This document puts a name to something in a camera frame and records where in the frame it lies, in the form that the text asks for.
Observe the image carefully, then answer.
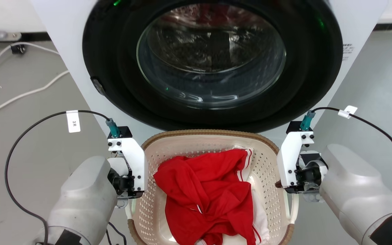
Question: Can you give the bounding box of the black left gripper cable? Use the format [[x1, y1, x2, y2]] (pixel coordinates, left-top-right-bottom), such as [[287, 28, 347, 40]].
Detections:
[[5, 110, 121, 245]]

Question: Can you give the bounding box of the beige perforated laundry basket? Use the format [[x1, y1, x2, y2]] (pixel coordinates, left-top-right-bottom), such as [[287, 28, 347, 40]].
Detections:
[[125, 129, 299, 245]]

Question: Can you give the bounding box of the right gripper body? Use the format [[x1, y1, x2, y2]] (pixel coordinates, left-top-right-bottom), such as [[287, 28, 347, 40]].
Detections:
[[295, 151, 329, 202]]

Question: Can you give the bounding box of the text sticker on washer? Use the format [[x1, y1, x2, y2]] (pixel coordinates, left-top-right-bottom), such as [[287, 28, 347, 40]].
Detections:
[[341, 43, 355, 62]]

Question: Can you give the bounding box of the white washing machine body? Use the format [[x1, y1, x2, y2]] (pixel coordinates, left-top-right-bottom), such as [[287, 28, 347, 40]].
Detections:
[[29, 0, 389, 160]]

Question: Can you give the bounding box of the round black glass washer door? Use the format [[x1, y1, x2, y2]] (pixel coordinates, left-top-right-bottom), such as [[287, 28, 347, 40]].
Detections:
[[82, 0, 343, 134]]

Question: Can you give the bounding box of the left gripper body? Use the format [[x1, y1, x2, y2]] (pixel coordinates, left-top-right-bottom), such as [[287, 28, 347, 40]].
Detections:
[[108, 159, 145, 209]]

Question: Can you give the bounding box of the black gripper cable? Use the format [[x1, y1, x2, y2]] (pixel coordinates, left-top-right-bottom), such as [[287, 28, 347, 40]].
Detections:
[[5, 110, 121, 245], [300, 107, 392, 241]]

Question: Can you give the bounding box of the white printed cable label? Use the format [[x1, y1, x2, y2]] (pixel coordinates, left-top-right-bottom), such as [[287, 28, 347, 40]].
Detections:
[[66, 110, 81, 133]]

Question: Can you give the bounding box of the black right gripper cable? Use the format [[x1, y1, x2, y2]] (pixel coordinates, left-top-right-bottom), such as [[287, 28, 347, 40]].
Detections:
[[300, 107, 392, 241]]

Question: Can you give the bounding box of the white floor cable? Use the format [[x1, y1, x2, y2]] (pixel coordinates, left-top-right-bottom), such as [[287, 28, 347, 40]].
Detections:
[[0, 42, 61, 99], [0, 70, 70, 226]]

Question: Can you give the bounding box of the thin black cable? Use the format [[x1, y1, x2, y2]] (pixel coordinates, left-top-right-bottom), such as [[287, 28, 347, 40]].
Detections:
[[105, 221, 128, 245]]

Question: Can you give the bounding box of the black washer door latch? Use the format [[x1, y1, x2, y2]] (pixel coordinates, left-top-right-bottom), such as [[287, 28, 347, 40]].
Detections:
[[90, 77, 107, 97]]

